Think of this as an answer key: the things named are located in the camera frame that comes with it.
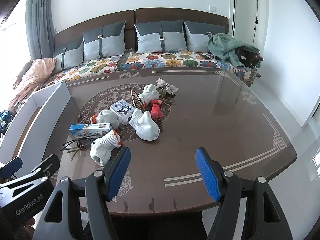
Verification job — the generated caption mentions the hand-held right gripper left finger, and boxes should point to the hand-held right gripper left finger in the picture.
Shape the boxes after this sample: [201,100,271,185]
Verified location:
[34,146,132,240]

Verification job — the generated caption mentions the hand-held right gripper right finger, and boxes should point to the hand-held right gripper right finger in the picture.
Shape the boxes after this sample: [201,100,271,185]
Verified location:
[195,147,292,240]

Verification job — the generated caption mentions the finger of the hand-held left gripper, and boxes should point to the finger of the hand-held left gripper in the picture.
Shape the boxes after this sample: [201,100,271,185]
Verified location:
[25,154,60,182]
[0,157,23,179]

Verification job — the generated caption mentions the white knit glove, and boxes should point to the white knit glove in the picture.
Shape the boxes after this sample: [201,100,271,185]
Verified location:
[138,84,160,105]
[129,108,160,141]
[90,110,120,130]
[90,129,122,166]

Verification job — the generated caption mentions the dark framed glasses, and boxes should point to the dark framed glasses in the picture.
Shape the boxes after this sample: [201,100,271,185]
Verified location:
[61,137,97,154]

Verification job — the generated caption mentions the blue white carton box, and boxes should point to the blue white carton box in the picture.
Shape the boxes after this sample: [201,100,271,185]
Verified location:
[69,122,112,138]

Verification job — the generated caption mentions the white printed plastic box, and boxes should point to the white printed plastic box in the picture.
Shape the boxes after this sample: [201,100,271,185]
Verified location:
[109,100,135,125]

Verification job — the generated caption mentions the white storage container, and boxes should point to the white storage container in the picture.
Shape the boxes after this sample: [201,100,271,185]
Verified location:
[0,82,73,160]

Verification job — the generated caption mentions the gold hair claw clip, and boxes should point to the gold hair claw clip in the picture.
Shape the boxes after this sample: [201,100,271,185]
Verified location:
[130,88,146,110]

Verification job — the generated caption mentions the blue cloth heap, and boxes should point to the blue cloth heap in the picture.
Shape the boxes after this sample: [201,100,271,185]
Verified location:
[0,110,13,138]

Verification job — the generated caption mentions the peach blanket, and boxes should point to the peach blanket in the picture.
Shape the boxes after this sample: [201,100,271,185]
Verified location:
[9,58,57,110]

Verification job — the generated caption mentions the grey two-tone cushion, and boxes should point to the grey two-tone cushion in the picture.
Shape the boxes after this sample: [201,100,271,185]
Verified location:
[54,41,84,72]
[184,21,227,53]
[82,21,126,62]
[134,20,188,53]

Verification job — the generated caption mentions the dark brown object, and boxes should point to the dark brown object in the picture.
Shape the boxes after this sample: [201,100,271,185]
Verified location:
[235,49,264,68]

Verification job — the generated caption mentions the green blanket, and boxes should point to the green blanket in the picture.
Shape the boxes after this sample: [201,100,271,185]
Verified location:
[207,33,260,68]

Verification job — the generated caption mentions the brown padded headboard panel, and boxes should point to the brown padded headboard panel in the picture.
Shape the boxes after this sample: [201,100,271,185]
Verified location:
[54,10,135,55]
[135,8,229,51]

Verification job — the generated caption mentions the grey curtain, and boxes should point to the grey curtain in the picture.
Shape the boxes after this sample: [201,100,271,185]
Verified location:
[25,0,55,61]

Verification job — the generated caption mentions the white door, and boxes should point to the white door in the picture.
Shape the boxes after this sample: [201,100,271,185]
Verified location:
[234,0,261,48]

